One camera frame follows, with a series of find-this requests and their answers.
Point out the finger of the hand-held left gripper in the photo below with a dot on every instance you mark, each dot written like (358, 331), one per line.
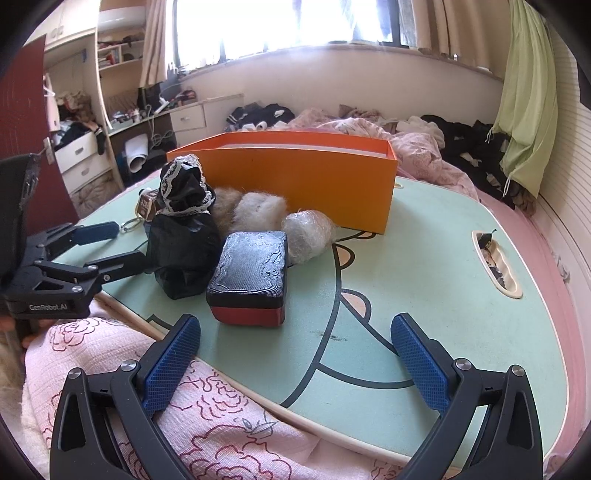
(124, 266)
(94, 232)

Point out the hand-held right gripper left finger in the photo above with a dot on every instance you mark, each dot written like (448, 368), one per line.
(171, 364)

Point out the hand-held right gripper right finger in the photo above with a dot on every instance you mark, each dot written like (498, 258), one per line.
(420, 364)

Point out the small brown box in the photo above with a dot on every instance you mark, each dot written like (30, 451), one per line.
(147, 203)

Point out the black lace trimmed pouch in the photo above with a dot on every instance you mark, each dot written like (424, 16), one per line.
(184, 249)

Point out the brown fluffy fur ball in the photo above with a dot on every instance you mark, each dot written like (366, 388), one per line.
(226, 203)

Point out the black and red box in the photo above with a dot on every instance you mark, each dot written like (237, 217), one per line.
(249, 267)

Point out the white fluffy fur ball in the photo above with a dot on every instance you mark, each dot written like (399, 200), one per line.
(258, 210)

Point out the clear plastic ball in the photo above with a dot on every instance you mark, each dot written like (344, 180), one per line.
(307, 233)

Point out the orange cardboard box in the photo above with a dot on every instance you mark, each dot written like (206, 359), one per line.
(300, 184)

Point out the pink rose print cloth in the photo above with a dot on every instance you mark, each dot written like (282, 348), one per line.
(115, 350)

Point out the white drawer cabinet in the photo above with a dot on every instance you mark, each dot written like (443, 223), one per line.
(78, 157)

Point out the rolled white paper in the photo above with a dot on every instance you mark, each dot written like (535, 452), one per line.
(137, 154)

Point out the crumpled wrappers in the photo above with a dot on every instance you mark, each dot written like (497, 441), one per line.
(494, 263)

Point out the dark red door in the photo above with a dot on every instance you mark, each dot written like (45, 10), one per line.
(23, 115)

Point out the white desk with drawers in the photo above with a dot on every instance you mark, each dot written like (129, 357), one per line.
(189, 117)

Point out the pink bed sheet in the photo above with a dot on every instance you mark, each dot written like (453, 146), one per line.
(531, 240)

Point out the white bookshelf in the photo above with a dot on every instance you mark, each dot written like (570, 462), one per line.
(115, 55)

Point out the beige curtain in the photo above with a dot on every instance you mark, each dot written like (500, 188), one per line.
(154, 41)

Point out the black and white striped clothes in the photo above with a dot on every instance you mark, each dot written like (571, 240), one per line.
(258, 115)

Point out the pink floral quilt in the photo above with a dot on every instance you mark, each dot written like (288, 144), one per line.
(415, 152)

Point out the pile of black clothes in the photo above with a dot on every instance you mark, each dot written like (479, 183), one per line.
(461, 138)

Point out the white garment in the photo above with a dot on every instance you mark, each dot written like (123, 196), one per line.
(418, 127)

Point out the light green hanging cloth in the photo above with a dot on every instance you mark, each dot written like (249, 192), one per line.
(526, 115)

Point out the window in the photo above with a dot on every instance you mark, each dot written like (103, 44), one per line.
(300, 23)

